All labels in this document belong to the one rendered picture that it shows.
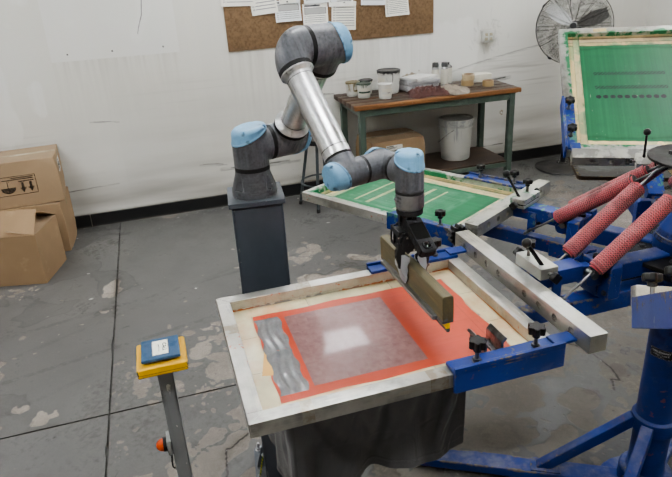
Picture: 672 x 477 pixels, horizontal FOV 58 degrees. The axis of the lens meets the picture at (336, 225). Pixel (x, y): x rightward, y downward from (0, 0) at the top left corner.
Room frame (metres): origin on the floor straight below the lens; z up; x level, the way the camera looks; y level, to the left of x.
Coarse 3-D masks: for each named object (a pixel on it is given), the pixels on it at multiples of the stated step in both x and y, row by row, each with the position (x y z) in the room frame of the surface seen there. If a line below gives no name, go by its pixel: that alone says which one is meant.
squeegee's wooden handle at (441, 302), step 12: (384, 240) 1.61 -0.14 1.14; (384, 252) 1.61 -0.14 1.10; (408, 264) 1.45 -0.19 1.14; (408, 276) 1.45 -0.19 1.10; (420, 276) 1.38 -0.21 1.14; (432, 276) 1.37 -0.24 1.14; (420, 288) 1.37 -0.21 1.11; (432, 288) 1.31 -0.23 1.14; (444, 288) 1.30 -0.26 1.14; (432, 300) 1.31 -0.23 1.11; (444, 300) 1.26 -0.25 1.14; (444, 312) 1.26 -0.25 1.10
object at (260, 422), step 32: (288, 288) 1.63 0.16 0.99; (320, 288) 1.64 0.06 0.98; (480, 288) 1.56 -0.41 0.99; (224, 320) 1.46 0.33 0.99; (512, 320) 1.40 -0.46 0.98; (384, 384) 1.14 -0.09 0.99; (416, 384) 1.14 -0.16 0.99; (448, 384) 1.16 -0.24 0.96; (256, 416) 1.06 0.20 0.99; (288, 416) 1.05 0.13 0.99; (320, 416) 1.07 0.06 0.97
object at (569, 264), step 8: (560, 264) 1.58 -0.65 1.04; (568, 264) 1.58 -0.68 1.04; (576, 264) 1.58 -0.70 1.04; (528, 272) 1.55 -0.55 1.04; (560, 272) 1.55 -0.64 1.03; (568, 272) 1.55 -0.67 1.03; (576, 272) 1.56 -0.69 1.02; (544, 280) 1.53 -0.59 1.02; (568, 280) 1.56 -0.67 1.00; (576, 280) 1.56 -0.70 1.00
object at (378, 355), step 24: (360, 336) 1.40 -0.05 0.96; (384, 336) 1.39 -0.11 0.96; (408, 336) 1.38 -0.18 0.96; (432, 336) 1.38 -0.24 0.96; (456, 336) 1.37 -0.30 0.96; (312, 360) 1.30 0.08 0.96; (336, 360) 1.29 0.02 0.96; (360, 360) 1.29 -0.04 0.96; (384, 360) 1.28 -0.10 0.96; (408, 360) 1.28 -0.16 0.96; (432, 360) 1.27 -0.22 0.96; (312, 384) 1.20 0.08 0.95; (336, 384) 1.20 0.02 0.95
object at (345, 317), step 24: (288, 312) 1.55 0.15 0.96; (312, 312) 1.54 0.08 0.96; (336, 312) 1.53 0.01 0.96; (360, 312) 1.52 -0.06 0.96; (384, 312) 1.51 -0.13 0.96; (408, 312) 1.51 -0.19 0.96; (456, 312) 1.49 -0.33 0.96; (288, 336) 1.42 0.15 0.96; (312, 336) 1.41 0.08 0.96; (336, 336) 1.40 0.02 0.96
